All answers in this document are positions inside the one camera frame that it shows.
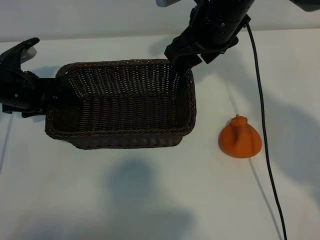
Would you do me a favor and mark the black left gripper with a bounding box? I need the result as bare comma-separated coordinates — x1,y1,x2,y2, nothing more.
0,71,81,119

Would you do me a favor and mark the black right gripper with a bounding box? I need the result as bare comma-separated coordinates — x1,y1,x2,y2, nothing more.
164,0,256,76

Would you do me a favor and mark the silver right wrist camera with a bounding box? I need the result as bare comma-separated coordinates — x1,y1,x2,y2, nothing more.
154,0,181,8

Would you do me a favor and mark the dark brown wicker basket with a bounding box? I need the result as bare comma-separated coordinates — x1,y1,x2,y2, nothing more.
44,58,198,150

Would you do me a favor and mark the orange plush fruit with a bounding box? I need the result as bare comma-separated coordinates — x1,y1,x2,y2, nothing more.
219,114,263,159

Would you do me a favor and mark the long black cable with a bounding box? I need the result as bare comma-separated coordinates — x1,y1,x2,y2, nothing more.
244,19,288,240

